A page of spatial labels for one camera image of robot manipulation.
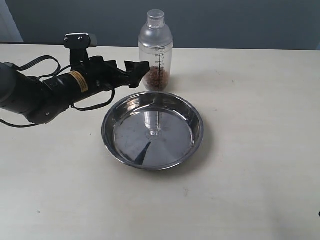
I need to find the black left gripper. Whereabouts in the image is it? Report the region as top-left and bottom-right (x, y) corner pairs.
(85, 56), (150, 93)

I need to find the clear plastic shaker bottle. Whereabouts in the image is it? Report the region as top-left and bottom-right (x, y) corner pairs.
(138, 9), (174, 91)

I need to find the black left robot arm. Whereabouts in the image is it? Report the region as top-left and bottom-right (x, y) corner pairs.
(0, 55), (150, 127)

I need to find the round stainless steel plate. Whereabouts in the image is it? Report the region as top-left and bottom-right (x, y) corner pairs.
(101, 91), (204, 171)

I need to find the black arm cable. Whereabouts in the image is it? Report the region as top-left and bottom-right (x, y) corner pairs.
(0, 56), (116, 129)

